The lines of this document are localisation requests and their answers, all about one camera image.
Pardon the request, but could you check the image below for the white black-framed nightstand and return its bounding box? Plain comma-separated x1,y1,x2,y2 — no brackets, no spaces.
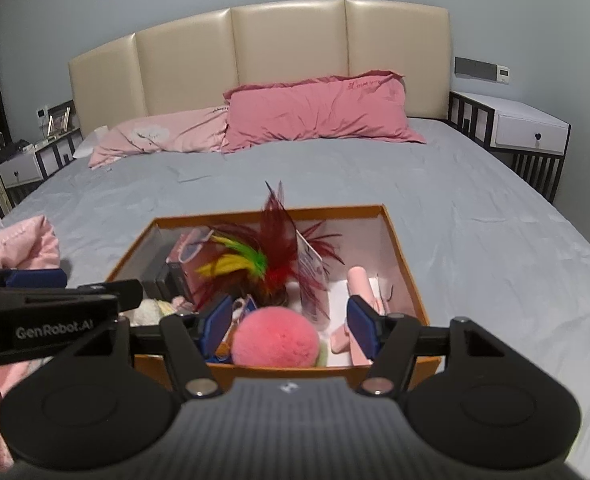
448,91,571,203
0,127,83,211

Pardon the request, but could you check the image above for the orange cardboard box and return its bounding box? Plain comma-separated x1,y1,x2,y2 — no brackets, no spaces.
105,204,446,396

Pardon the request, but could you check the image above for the dark pink pillow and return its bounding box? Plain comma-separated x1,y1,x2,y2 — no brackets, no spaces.
222,71,427,153

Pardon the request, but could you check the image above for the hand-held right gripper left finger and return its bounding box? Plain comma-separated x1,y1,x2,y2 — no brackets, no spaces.
50,294,233,398

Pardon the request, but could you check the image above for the photo frame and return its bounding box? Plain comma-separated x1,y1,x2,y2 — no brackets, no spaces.
46,105,73,138

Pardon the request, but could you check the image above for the pink tube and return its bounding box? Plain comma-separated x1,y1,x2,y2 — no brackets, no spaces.
346,266,383,311

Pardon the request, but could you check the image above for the yellow plush toy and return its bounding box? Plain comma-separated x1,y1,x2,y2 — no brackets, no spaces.
134,296,196,326

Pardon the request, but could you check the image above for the pink fluffy pompom ball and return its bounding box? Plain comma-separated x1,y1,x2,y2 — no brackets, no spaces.
231,306,321,367

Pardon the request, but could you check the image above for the clear plastic packet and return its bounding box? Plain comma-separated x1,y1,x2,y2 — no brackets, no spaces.
295,230,332,332

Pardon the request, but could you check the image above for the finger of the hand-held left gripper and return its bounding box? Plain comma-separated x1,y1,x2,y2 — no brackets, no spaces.
77,279,143,313
0,268,69,289

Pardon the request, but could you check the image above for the pink eraser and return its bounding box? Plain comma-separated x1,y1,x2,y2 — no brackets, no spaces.
329,326,352,354

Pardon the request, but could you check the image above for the light pink quilted cloth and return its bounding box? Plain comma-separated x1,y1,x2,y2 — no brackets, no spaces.
0,215,63,473

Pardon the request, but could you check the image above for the light pink pillow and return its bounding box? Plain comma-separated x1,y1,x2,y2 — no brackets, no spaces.
89,106,230,168

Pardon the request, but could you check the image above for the cream padded headboard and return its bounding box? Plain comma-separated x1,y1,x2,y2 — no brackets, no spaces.
68,0,451,136

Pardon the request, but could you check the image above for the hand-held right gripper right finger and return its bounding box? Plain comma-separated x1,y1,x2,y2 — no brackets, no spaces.
347,296,541,397

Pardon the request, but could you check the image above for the white crumpled cloth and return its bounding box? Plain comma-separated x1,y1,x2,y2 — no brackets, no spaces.
72,126,110,159

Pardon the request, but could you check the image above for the grey wall panel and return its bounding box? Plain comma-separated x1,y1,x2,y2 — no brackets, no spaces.
454,56,497,81

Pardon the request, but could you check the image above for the pink translucent pouch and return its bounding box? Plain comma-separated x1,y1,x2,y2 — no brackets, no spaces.
166,226,216,306

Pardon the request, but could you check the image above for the dark grey box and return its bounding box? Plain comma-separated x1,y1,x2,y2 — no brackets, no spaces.
141,260,191,306

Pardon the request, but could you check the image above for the red green yellow feather toy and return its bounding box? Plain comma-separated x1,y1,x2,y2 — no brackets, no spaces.
192,180,346,311

